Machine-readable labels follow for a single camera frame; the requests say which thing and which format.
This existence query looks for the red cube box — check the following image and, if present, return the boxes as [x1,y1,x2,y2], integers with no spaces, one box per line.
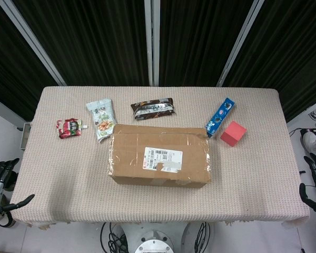
[220,120,248,147]

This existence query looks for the brown chocolate snack packet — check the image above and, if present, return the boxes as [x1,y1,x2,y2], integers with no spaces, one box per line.
[130,98,175,121]

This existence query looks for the white silver robot base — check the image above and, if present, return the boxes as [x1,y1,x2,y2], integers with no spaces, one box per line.
[120,222,190,253]

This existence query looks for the cardboard box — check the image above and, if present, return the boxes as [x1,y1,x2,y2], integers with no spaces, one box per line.
[107,123,212,190]

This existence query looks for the silver aluminium frame post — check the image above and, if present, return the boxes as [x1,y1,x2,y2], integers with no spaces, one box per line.
[144,0,161,86]
[0,0,67,86]
[216,0,265,86]

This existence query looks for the green white nut snack bag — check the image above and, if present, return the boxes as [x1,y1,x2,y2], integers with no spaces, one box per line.
[86,98,117,144]

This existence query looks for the grey metal tray box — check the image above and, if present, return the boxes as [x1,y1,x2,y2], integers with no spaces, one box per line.
[20,122,32,151]

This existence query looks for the beige woven tablecloth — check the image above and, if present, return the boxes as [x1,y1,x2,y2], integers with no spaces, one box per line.
[9,86,311,228]

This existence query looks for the blue cookie pack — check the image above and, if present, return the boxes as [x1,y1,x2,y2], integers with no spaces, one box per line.
[205,98,237,140]

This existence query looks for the black pleated curtain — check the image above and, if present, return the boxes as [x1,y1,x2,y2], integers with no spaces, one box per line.
[159,0,253,86]
[223,0,316,123]
[0,0,61,122]
[12,0,151,86]

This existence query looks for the black flat device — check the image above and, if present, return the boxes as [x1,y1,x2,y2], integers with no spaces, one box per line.
[300,128,316,138]

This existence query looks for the black coiled floor cable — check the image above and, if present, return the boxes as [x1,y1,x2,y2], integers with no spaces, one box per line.
[194,222,214,253]
[100,222,129,253]

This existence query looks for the red juice pouch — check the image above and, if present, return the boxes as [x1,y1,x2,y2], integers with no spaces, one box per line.
[56,118,89,139]

